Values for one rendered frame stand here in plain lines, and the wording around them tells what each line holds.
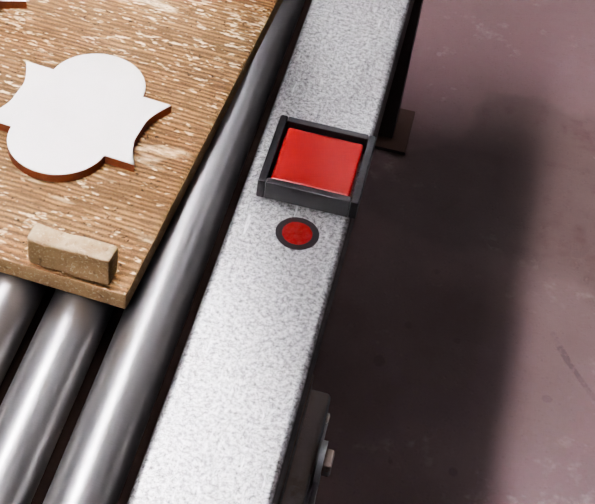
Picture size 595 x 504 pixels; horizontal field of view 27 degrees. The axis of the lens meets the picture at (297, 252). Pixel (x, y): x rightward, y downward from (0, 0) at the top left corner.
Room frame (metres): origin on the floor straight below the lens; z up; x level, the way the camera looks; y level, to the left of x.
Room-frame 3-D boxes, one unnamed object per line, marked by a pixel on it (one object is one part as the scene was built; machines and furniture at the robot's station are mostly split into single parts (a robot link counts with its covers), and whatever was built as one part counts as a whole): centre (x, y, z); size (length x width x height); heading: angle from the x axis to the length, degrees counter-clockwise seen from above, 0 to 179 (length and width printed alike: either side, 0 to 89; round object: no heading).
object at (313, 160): (0.69, -0.01, 0.92); 0.06 x 0.06 x 0.01; 84
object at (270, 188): (0.69, -0.01, 0.92); 0.08 x 0.08 x 0.02; 84
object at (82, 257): (0.54, 0.15, 0.95); 0.06 x 0.02 x 0.03; 80
